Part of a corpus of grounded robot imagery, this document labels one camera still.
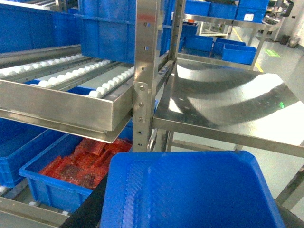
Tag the steel roller shelf rack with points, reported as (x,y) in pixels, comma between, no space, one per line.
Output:
(98,104)

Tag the blue bin upper shelf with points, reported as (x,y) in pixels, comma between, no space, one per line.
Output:
(107,29)

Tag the blue bin with red bags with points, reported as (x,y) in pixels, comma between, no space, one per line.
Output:
(53,192)

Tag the blue bin lower left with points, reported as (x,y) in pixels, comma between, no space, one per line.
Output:
(19,143)

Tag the red bubble wrap bags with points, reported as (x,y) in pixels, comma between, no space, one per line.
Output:
(88,164)

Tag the stainless steel table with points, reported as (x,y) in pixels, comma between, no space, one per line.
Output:
(237,106)

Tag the blue tray under wrist camera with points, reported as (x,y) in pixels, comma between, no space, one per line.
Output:
(188,190)

